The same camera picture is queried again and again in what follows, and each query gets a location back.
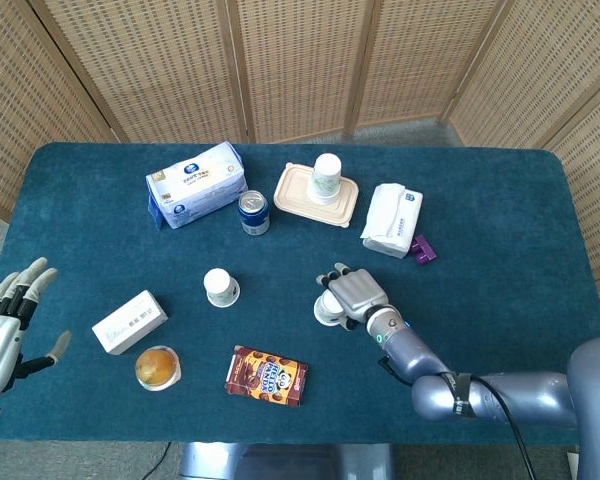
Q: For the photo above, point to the blue tablecloth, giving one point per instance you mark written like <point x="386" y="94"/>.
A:
<point x="330" y="245"/>

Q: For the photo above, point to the white soft tissue pack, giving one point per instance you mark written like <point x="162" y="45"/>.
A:
<point x="390" y="220"/>

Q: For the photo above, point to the white paper cup green print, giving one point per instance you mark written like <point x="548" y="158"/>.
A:
<point x="326" y="175"/>

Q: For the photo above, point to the purple plastic block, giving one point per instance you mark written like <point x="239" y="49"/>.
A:
<point x="425" y="252"/>

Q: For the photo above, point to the blue white tissue pack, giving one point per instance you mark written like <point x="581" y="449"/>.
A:
<point x="200" y="185"/>

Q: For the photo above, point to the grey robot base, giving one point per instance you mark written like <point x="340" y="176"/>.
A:
<point x="280" y="462"/>

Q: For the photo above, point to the blue drink can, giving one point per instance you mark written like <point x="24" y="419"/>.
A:
<point x="254" y="215"/>

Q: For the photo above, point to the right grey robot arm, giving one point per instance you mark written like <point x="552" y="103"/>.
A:
<point x="505" y="395"/>

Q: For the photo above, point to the orange pudding cup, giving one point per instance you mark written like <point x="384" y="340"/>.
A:
<point x="155" y="367"/>

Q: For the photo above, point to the white cardboard box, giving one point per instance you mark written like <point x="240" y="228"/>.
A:
<point x="129" y="322"/>

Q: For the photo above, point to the beige lidded food container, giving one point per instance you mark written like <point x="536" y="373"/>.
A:
<point x="292" y="192"/>

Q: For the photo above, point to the brown Hello Panda box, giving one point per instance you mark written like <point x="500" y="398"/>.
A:
<point x="267" y="377"/>

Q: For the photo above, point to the woven wooden folding screen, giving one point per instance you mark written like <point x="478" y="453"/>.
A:
<point x="300" y="60"/>

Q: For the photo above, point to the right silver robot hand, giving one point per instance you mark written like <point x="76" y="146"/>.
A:
<point x="357" y="292"/>

